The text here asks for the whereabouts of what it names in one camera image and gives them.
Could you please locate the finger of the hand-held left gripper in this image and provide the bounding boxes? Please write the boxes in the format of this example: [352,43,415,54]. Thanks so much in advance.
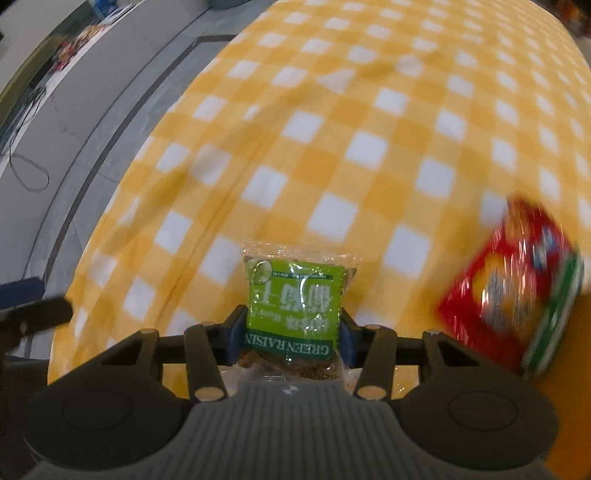
[0,295,75,344]
[0,277,45,303]

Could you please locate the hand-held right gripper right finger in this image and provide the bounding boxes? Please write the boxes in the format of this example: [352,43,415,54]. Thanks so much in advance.
[339,311,481,400]

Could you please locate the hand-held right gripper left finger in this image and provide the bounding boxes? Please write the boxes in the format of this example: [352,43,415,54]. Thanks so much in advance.
[99,305,250,402]

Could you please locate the green raisin packet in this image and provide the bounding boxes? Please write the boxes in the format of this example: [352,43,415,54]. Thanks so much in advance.
[240,240,361,384]

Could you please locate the red noodle snack packet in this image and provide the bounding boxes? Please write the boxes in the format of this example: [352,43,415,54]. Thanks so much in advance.
[436,194,585,379]

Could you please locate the blurred colourful objects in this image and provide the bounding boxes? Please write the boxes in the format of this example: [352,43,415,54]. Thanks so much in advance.
[53,23,114,72]

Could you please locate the yellow checked tablecloth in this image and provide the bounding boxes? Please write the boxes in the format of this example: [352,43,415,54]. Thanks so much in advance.
[46,0,591,480]

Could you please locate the black floor cable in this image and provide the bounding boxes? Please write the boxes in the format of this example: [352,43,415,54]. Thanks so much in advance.
[0,83,51,192]

